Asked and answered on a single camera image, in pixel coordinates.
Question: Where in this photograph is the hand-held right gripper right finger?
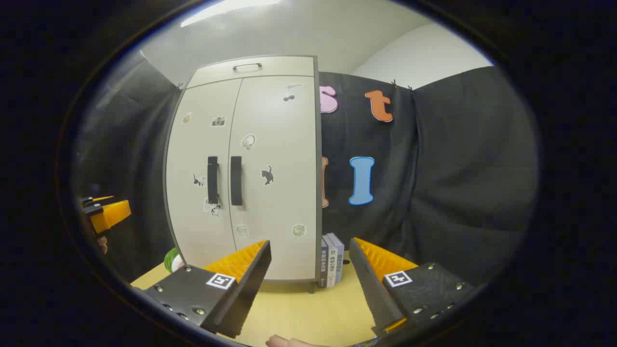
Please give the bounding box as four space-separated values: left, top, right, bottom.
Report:
349 237 483 338

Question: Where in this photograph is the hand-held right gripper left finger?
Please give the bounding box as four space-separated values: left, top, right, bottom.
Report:
131 240 272 339

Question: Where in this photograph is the cabinet door with headphone sticker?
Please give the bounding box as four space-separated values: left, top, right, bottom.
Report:
228 76 319 281

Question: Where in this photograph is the cabinet door with camera sticker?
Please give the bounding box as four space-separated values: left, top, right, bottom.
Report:
164 79 243 270

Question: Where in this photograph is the white double-door shoe cabinet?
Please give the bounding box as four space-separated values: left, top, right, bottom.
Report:
163 54 323 294

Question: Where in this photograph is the white cabinet drawer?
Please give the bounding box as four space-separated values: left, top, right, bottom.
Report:
187 55 316 89

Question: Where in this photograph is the blue-grey book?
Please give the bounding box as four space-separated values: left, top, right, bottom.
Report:
328 233 345 284

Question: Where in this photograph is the white book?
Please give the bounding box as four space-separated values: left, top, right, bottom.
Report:
322 235 337 288

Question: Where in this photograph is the dark book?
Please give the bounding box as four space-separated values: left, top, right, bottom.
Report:
319 237 329 289

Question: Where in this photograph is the green and white roll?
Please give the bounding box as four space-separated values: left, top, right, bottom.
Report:
164 247 185 273

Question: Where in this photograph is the black backdrop cloth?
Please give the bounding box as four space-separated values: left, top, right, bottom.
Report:
72 51 539 290

